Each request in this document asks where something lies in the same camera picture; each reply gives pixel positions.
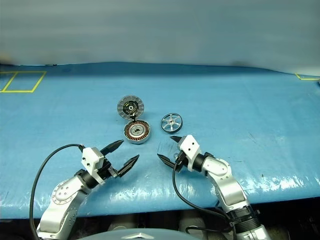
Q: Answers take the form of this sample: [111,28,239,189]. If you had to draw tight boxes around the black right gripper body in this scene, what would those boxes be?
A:
[172,150,190,174]

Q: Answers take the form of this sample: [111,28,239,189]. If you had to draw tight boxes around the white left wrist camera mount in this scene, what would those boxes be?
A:
[81,147,106,186]

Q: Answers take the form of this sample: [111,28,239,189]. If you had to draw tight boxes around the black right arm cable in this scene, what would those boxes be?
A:
[171,159,237,235]

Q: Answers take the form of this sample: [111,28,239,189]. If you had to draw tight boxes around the dark grey rounded housing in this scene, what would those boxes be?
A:
[178,211,213,235]
[107,215,140,233]

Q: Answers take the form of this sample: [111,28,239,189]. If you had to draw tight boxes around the silver grey robot body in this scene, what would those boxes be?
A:
[107,226,181,240]

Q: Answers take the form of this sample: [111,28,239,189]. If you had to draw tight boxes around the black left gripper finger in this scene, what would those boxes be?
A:
[116,154,140,178]
[100,139,125,157]

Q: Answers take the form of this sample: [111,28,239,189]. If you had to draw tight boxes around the spoked rotor wheel black rim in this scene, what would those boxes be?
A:
[159,112,184,135]

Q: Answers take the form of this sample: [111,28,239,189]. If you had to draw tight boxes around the motor stator base copper windings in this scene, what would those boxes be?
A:
[123,119,153,145]

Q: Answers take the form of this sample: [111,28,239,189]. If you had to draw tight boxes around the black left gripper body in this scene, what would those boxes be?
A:
[99,159,121,180]

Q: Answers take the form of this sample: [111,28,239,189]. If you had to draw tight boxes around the grey round disc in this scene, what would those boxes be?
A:
[116,95,145,120]

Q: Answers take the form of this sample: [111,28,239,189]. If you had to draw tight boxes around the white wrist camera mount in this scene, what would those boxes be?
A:
[81,147,106,186]
[178,134,202,172]

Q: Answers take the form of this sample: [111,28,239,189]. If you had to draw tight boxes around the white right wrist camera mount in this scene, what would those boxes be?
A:
[178,134,202,172]

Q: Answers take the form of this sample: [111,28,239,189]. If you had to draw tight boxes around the blue table cover sheet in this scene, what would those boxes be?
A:
[0,61,320,221]

